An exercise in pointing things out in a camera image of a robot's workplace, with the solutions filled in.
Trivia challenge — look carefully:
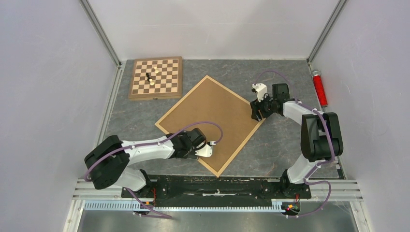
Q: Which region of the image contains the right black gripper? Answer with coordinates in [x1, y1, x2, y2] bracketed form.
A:
[250, 93, 276, 122]

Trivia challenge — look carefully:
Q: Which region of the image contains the wooden picture frame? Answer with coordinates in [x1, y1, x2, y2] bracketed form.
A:
[154, 75, 266, 178]

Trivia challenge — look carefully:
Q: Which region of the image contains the red glitter microphone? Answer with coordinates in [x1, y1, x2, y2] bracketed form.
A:
[312, 70, 328, 108]

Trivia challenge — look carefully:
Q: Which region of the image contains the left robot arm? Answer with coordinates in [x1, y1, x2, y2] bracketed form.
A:
[84, 128, 213, 197]

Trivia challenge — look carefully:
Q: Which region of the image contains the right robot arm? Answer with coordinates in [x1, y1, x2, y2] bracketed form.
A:
[250, 83, 343, 198]

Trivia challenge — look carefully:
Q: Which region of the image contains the wooden chessboard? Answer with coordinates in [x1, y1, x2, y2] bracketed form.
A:
[128, 56, 183, 100]

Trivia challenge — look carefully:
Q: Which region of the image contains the black chess piece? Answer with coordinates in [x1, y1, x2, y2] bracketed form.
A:
[146, 73, 152, 82]

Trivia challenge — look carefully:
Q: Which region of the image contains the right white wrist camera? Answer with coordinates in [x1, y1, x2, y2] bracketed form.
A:
[251, 83, 269, 102]

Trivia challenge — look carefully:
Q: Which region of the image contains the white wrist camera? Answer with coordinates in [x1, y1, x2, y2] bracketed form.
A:
[195, 141, 217, 158]
[251, 83, 269, 102]

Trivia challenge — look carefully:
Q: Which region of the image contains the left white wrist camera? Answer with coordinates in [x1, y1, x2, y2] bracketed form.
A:
[195, 141, 217, 158]

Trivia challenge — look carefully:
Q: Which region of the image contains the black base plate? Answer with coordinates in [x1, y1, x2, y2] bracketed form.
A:
[135, 175, 311, 207]

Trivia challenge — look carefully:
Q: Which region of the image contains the white slotted cable duct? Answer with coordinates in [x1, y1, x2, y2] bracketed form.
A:
[84, 200, 296, 213]

